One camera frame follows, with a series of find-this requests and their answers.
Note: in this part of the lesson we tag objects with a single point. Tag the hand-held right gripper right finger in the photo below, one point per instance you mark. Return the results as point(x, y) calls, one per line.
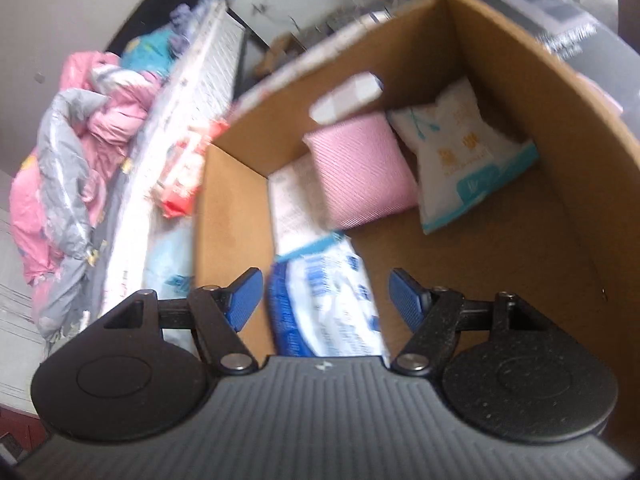
point(405, 300)

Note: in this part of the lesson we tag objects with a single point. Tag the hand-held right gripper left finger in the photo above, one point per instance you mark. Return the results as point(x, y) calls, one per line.
point(245, 300)

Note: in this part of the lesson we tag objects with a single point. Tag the blue and white tissue pack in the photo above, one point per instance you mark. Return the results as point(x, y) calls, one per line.
point(320, 305)

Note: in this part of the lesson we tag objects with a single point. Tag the white printed tissue pack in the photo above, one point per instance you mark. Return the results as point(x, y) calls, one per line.
point(300, 200)

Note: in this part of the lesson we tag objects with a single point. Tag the white pack with blue band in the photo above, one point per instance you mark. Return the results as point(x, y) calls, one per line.
point(460, 170)

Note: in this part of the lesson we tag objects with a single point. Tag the large cardboard box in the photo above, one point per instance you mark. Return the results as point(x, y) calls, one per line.
point(525, 185)

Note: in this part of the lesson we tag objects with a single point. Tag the red and cream wipes pack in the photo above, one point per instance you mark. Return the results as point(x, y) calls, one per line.
point(182, 170)

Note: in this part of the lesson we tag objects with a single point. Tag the bed with embroidered cover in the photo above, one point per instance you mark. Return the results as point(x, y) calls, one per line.
point(165, 125)

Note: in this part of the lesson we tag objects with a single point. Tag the pink and grey quilt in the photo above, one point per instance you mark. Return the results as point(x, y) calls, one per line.
point(65, 185)

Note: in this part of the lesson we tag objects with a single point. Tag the teal patterned pillow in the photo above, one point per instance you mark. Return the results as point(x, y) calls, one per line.
point(147, 52)

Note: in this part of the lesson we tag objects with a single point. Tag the blue purple crumpled cloth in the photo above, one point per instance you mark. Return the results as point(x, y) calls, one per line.
point(200, 15)

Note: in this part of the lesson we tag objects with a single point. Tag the black headboard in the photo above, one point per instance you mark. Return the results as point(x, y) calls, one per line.
point(150, 5)

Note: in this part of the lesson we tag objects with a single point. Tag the dark grey box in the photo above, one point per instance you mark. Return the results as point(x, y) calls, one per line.
point(575, 35)

